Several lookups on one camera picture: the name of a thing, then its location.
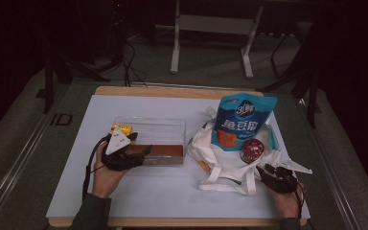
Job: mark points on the white metal stand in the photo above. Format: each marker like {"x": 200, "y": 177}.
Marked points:
{"x": 217, "y": 24}

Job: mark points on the person's right hand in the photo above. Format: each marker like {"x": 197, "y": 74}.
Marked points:
{"x": 287, "y": 202}

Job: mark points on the white printed tote bag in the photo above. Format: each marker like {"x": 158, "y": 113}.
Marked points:
{"x": 226, "y": 172}

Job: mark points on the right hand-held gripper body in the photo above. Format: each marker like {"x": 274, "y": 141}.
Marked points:
{"x": 281, "y": 183}

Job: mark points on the metal floor rail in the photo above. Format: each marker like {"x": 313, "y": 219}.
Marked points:
{"x": 19, "y": 163}
{"x": 332, "y": 172}

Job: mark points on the yellow box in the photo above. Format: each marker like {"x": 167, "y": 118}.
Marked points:
{"x": 123, "y": 128}

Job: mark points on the white table mat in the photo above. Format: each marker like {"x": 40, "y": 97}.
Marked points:
{"x": 159, "y": 191}

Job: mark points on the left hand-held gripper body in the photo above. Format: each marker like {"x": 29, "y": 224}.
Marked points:
{"x": 119, "y": 161}

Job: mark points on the clear plastic tray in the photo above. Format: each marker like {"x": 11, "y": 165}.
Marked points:
{"x": 159, "y": 131}

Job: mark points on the person's left hand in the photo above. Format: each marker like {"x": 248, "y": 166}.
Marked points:
{"x": 105, "y": 182}

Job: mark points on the brown box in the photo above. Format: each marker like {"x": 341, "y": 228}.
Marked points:
{"x": 166, "y": 150}

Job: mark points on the black tripod stand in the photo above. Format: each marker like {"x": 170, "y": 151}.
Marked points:
{"x": 48, "y": 83}

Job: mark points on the blue snack bag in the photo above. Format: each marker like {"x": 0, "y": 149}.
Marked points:
{"x": 246, "y": 127}

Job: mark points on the red round candy tin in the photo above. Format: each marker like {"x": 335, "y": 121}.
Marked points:
{"x": 252, "y": 150}

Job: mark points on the black metal stand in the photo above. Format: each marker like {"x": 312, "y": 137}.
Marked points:
{"x": 313, "y": 96}

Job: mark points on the dark equipment tower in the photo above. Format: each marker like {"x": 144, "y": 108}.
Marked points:
{"x": 108, "y": 28}

